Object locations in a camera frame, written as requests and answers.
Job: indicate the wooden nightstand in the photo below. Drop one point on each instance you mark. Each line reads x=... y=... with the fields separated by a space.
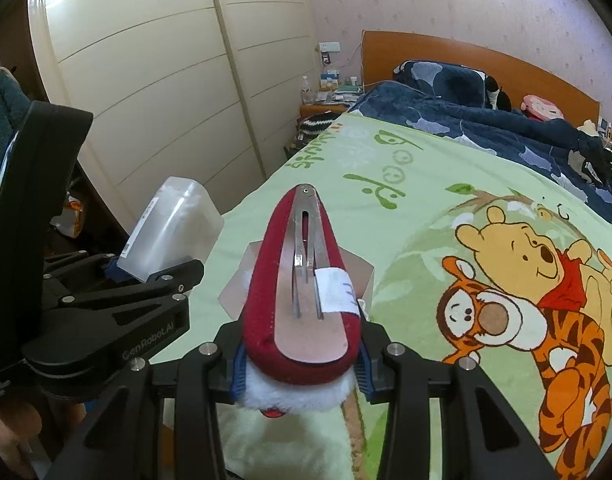
x=321 y=110

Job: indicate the pink plush toy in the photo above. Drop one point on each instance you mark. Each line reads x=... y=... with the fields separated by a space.
x=541 y=107

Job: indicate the orange white bag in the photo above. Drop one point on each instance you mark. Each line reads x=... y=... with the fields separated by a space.
x=70 y=217

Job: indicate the bottles on nightstand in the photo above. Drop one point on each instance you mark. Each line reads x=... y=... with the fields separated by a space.
x=338 y=87

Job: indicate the black white plush toy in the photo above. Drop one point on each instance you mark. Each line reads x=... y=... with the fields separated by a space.
x=497 y=92

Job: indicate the wooden headboard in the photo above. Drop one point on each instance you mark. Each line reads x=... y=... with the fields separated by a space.
x=536 y=75

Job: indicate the translucent plastic box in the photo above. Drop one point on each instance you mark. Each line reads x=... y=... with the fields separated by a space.
x=175 y=225

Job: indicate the navy patterned duvet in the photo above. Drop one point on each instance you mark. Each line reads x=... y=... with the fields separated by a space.
x=486 y=130

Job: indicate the white hexagonal box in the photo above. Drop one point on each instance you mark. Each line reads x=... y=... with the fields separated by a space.
x=233 y=290

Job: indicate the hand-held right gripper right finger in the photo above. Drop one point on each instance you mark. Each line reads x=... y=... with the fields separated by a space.
x=364 y=372

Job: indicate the white wall socket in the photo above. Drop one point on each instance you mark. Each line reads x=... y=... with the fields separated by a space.
x=328 y=47

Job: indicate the chair with teal cloth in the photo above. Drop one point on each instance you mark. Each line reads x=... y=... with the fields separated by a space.
x=3 y=110

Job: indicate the pile of clothes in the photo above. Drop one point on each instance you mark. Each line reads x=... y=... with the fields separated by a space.
x=598 y=155

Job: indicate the red plush hair clip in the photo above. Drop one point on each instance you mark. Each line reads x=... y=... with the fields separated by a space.
x=266 y=280

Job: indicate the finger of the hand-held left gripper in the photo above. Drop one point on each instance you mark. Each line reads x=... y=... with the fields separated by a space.
x=88 y=262
x=150 y=282

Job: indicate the green cartoon printed blanket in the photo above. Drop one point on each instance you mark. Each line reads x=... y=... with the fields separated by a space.
x=426 y=200

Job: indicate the black white knitted hat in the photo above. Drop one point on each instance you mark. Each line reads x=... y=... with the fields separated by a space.
x=317 y=127

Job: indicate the navy patterned pillow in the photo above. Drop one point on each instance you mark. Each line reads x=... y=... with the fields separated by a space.
x=446 y=82

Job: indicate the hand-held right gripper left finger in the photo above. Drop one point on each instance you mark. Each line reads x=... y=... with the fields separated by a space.
x=238 y=375

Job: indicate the clear plastic bottle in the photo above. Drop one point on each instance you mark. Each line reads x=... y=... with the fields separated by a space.
x=306 y=92

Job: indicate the cream wardrobe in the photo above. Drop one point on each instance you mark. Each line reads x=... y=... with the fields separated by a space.
x=160 y=85

